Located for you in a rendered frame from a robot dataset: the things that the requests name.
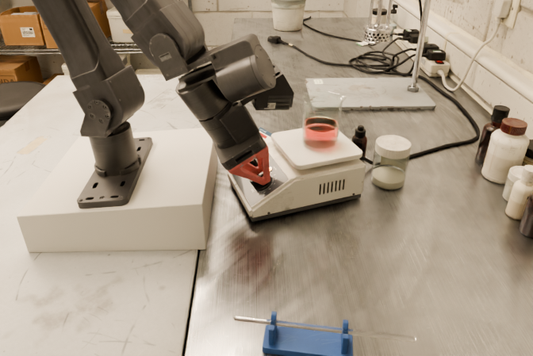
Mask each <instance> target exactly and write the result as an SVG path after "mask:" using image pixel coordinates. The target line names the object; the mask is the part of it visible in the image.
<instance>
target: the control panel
mask: <svg viewBox="0 0 533 356"><path fill-rule="evenodd" d="M269 166H270V168H271V170H270V176H271V177H272V183H271V184H270V185H269V186H268V187H267V188H266V189H264V190H261V191H258V190H256V189H255V188H254V187H253V185H252V184H251V183H250V179H247V178H243V177H240V176H237V175H234V174H232V176H233V177H234V179H235V180H236V182H237V184H238V186H239V187H240V189H241V191H242V192H243V195H244V196H245V197H246V199H247V202H248V203H249V205H250V206H252V205H254V204H256V203H257V202H259V201H260V200H262V199H263V198H264V197H265V196H267V195H268V194H269V193H271V192H273V191H274V190H275V189H277V188H278V187H279V186H281V185H282V184H284V183H285V182H287V181H288V180H289V179H288V178H287V176H286V175H285V173H284V172H283V171H282V169H281V168H280V167H279V165H278V164H277V163H276V162H275V161H274V159H273V158H272V157H271V155H270V154H269Z"/></svg>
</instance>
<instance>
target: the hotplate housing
mask: <svg viewBox="0 0 533 356"><path fill-rule="evenodd" d="M267 146H268V148H269V154H270V155H271V157H272V158H273V159H274V161H275V162H276V163H277V164H278V165H279V167H280V168H281V169H282V171H283V172H284V173H285V175H286V176H287V178H288V179H289V180H288V181H287V182H285V183H284V184H282V185H281V186H279V187H278V188H277V189H275V190H274V191H273V192H271V193H269V194H268V195H267V196H265V197H264V198H263V199H262V200H260V201H259V202H257V203H256V204H254V205H252V206H250V205H249V203H248V202H247V199H246V197H245V196H244V195H243V192H242V191H241V189H240V187H239V186H238V184H237V182H236V180H235V179H234V177H233V176H232V174H230V173H229V172H228V179H229V181H230V183H231V185H232V187H233V189H234V190H235V192H236V194H237V196H238V198H239V199H240V201H241V203H242V205H243V207H244V209H245V210H246V212H247V214H248V216H249V217H250V219H251V222H254V221H258V220H264V219H268V218H271V217H276V216H281V215H286V214H289V213H293V212H300V211H303V210H306V209H313V208H317V207H320V206H324V205H330V204H335V203H338V202H342V201H348V200H352V199H355V198H360V197H361V193H362V190H363V183H364V177H365V170H366V164H365V163H363V162H362V161H361V160H360V159H353V160H349V161H345V162H341V163H333V164H329V165H325V166H321V167H314V168H309V169H304V170H298V169H295V168H294V167H293V166H292V164H291V163H290V162H289V161H288V159H287V158H286V157H285V156H284V155H283V154H282V153H281V151H280V150H279V149H278V147H277V146H276V145H275V144H274V142H269V143H267Z"/></svg>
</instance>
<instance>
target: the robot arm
mask: <svg viewBox="0 0 533 356"><path fill-rule="evenodd" d="M110 1H111V2H112V3H113V5H114V6H115V8H116V9H117V11H118V12H119V14H120V15H121V18H122V20H123V22H124V23H125V25H126V26H127V27H128V28H129V30H130V31H131V32H132V33H133V35H132V36H131V39H132V40H133V41H134V43H135V44H136V45H137V46H138V48H139V49H140V50H141V51H142V52H143V53H144V54H145V55H146V56H147V58H148V59H149V60H150V61H151V62H152V63H153V64H154V65H155V66H157V67H158V68H159V69H160V71H161V72H162V74H163V77H164V78H165V80H166V81H168V80H171V79H173V78H176V77H178V76H180V75H183V76H181V77H178V80H179V83H178V85H177V86H176V89H175V91H176V93H177V94H178V96H179V97H180V98H181V99H182V100H183V102H184V103H185V104H186V106H187V107H188V109H189V110H190V112H191V113H192V114H193V115H194V116H195V117H196V119H198V121H199V122H200V124H201V126H202V127H203V128H204V130H206V132H207V133H208V134H209V136H210V137H211V139H212V141H213V145H214V147H215V149H216V152H217V155H218V158H219V160H220V163H221V165H222V166H223V167H224V168H225V169H226V170H227V171H228V172H229V173H230V174H234V175H237V176H240V177H243V178H247V179H250V180H252V181H253V182H257V183H259V184H260V185H262V186H264V185H266V184H267V183H268V182H270V166H269V148H268V146H267V143H266V142H265V140H264V139H263V137H262V136H261V134H260V132H259V129H258V127H257V125H256V123H255V122H254V120H253V118H252V116H251V114H250V113H249V111H248V110H247V108H246V106H245V105H246V104H247V103H248V102H250V101H251V103H252V105H253V106H254V107H255V110H287V109H290V108H292V104H293V96H294V92H293V90H292V88H291V87H290V85H289V83H288V82H287V80H286V77H285V76H284V74H283V73H282V72H281V71H280V70H279V68H278V67H277V66H276V64H275V63H273V64H272V62H271V60H270V57H269V56H268V54H267V52H266V51H265V49H264V48H263V47H262V46H261V44H260V42H259V39H258V37H257V36H256V35H255V34H254V33H250V34H248V35H246V36H243V37H241V38H239V39H237V40H234V41H232V42H229V43H227V44H222V45H221V46H219V47H216V48H214V49H211V50H209V49H208V48H207V46H206V44H205V31H204V29H203V27H202V25H201V23H200V21H199V20H198V19H197V18H196V17H195V16H194V14H193V13H192V12H191V10H190V9H189V8H188V6H187V5H186V4H185V2H184V1H183V0H180V1H178V0H110ZM32 2H33V4H34V6H35V7H36V9H37V11H38V13H39V15H40V16H41V18H42V20H43V22H44V23H45V25H46V27H47V28H48V31H49V32H50V34H51V35H52V38H53V40H54V41H55V42H56V45H57V47H58V49H59V51H60V53H61V55H62V57H63V59H64V61H65V64H66V65H67V69H68V71H69V75H70V79H71V81H72V83H73V84H74V86H75V89H76V90H75V91H73V92H72V93H73V95H74V96H75V99H76V100H77V102H78V104H79V105H80V107H81V109H82V111H83V112H84V114H85V116H84V118H83V122H82V126H81V129H80V134H81V136H84V137H89V140H90V145H91V148H92V151H93V154H94V159H95V164H94V169H95V170H94V173H93V174H92V175H91V177H90V179H89V181H88V182H87V184H86V185H85V187H84V189H83V190H82V192H81V193H80V195H79V197H78V199H77V203H78V206H79V208H80V209H94V208H105V207H115V206H123V205H127V204H128V203H129V200H130V198H131V196H132V193H133V190H134V189H135V187H136V184H137V181H138V179H139V177H140V174H141V171H142V170H143V167H144V164H145V162H146V160H147V157H148V155H149V152H150V150H151V147H152V145H153V142H152V138H151V137H140V138H133V134H132V128H131V124H130V123H129V122H128V121H127V120H128V119H129V118H130V117H132V116H133V115H134V113H135V112H137V111H138V110H139V109H140V108H141V107H142V106H143V105H144V101H145V93H144V88H143V87H142V85H141V83H140V80H139V79H138V77H137V75H136V73H135V71H134V70H133V68H132V65H129V66H127V67H126V66H125V65H124V63H123V62H122V60H121V57H120V56H119V55H118V54H117V53H116V52H115V51H114V49H113V47H112V46H111V44H110V43H109V41H108V40H107V38H106V37H105V34H104V32H103V31H102V29H101V27H100V25H99V24H98V22H97V20H96V18H95V16H94V14H93V12H92V10H91V8H90V6H89V4H88V2H87V0H32ZM210 61H211V63H210V64H207V65H205V66H203V67H199V68H197V69H195V70H193V71H191V70H192V69H194V68H195V67H198V66H201V65H202V64H205V63H208V62H210ZM189 71H190V72H189ZM187 72H188V73H187ZM256 158H257V160H258V166H257V167H255V166H253V165H252V164H250V161H252V160H254V159H256ZM261 172H263V176H262V177H259V176H258V175H257V174H259V173H261Z"/></svg>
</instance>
